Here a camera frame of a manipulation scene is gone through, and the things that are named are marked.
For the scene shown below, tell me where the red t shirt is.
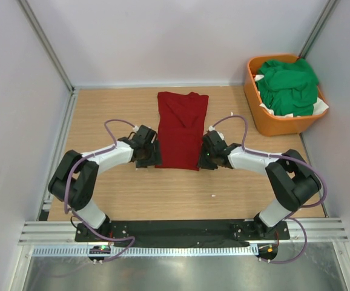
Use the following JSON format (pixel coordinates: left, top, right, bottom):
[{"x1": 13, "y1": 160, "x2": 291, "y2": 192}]
[{"x1": 157, "y1": 92, "x2": 209, "y2": 171}]

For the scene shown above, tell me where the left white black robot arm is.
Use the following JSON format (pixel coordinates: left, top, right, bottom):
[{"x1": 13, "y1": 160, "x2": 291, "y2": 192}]
[{"x1": 48, "y1": 125, "x2": 162, "y2": 243}]

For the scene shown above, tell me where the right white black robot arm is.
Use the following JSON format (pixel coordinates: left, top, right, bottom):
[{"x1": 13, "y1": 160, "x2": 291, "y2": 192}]
[{"x1": 199, "y1": 130, "x2": 323, "y2": 240}]

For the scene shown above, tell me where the orange plastic bin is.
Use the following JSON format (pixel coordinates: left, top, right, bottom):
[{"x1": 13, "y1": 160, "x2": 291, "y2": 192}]
[{"x1": 244, "y1": 54, "x2": 329, "y2": 136}]

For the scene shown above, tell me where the green t shirt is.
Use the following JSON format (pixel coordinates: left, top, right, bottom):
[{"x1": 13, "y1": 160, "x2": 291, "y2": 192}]
[{"x1": 256, "y1": 58, "x2": 319, "y2": 117}]

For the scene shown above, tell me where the white cloth in bin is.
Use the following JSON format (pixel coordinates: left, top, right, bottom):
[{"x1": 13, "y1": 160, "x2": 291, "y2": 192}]
[{"x1": 253, "y1": 75, "x2": 329, "y2": 118}]

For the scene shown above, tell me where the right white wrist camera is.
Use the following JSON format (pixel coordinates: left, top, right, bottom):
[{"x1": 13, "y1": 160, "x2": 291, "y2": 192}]
[{"x1": 208, "y1": 125, "x2": 225, "y2": 140}]

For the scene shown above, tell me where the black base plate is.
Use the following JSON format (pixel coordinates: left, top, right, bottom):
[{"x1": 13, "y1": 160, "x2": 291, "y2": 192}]
[{"x1": 74, "y1": 218, "x2": 290, "y2": 248}]

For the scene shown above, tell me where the white slotted cable duct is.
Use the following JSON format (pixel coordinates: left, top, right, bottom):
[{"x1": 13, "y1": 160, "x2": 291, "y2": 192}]
[{"x1": 33, "y1": 244, "x2": 259, "y2": 257}]

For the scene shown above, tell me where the right aluminium frame post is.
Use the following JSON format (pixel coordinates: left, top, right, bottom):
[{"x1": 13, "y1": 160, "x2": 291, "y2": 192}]
[{"x1": 299, "y1": 0, "x2": 340, "y2": 59}]

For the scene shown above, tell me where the aluminium frame post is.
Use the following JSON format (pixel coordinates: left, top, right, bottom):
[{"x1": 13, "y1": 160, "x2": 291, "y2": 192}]
[
  {"x1": 17, "y1": 0, "x2": 74, "y2": 94},
  {"x1": 299, "y1": 0, "x2": 340, "y2": 59}
]

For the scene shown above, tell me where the left aluminium frame post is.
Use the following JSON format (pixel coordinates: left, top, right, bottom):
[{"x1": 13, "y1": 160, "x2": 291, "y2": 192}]
[{"x1": 17, "y1": 0, "x2": 74, "y2": 94}]

